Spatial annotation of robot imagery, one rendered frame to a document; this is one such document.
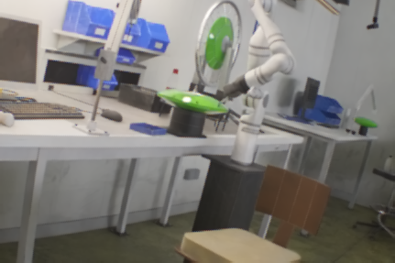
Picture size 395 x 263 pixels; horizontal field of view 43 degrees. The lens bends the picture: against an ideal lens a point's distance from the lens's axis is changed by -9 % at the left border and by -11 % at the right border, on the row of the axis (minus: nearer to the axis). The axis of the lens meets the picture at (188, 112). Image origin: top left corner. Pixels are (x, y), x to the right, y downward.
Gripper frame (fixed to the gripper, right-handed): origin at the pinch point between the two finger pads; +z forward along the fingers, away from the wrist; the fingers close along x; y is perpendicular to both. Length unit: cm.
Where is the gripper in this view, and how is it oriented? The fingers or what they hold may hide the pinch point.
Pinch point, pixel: (218, 104)
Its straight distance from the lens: 224.9
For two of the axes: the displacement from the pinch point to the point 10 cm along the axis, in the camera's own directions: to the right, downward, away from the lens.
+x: -6.8, -0.9, -7.3
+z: -7.1, 3.6, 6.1
